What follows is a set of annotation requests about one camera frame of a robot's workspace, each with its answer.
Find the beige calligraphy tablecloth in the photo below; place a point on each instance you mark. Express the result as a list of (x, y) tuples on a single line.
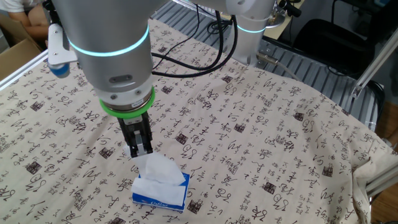
[(280, 140)]

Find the open cardboard box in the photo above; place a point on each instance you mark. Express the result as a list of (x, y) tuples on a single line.
[(15, 59)]

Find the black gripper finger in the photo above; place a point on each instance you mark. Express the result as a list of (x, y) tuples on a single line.
[(132, 146), (144, 146)]

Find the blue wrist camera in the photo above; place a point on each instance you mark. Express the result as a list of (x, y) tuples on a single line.
[(59, 70)]

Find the aluminium frame post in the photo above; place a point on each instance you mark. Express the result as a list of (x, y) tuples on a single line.
[(376, 62)]

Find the round metal stand base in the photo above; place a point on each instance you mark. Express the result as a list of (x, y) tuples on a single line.
[(276, 21)]

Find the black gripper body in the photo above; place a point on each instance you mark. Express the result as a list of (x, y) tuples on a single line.
[(133, 124)]

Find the blue tissue pack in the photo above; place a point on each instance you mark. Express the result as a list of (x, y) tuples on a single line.
[(168, 207)]

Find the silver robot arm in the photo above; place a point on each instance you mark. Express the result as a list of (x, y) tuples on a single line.
[(109, 31)]

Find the black cylindrical camera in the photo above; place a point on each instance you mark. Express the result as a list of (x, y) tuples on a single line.
[(292, 9)]

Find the tan wooden desk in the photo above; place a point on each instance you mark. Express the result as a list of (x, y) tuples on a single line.
[(292, 26)]

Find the seated person in white shirt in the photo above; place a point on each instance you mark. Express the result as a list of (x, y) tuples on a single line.
[(34, 21)]

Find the aluminium frame bar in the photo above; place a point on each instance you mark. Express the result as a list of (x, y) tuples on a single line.
[(382, 182)]

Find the white napkin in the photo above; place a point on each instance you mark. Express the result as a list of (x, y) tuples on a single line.
[(155, 193), (158, 169)]

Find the black office chair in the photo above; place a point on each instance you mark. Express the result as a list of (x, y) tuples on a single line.
[(335, 46)]

